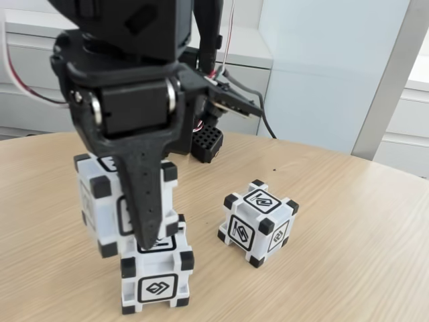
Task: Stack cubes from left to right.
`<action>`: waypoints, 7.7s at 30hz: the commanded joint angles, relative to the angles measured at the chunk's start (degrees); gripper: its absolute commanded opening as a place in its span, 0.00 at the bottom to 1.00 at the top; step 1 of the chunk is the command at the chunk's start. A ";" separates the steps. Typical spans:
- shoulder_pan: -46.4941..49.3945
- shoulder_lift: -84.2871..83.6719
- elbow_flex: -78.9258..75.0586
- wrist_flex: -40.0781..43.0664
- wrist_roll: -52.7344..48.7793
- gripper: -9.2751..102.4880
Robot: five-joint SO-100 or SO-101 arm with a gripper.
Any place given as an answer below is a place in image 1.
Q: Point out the white cube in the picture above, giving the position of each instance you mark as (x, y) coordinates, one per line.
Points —
(254, 231)
(104, 214)
(155, 268)

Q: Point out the gripper camera on black mount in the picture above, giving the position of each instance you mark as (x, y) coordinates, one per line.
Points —
(231, 100)

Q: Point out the grey window frame post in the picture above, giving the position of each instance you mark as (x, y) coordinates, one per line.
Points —
(385, 84)

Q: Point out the white cube, stacked-diamonds symbol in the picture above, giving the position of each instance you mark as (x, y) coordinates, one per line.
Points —
(155, 268)

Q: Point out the white cabinet with drawers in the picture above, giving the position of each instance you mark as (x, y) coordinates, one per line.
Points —
(33, 114)

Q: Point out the white low cabinet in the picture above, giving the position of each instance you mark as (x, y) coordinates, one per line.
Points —
(412, 134)

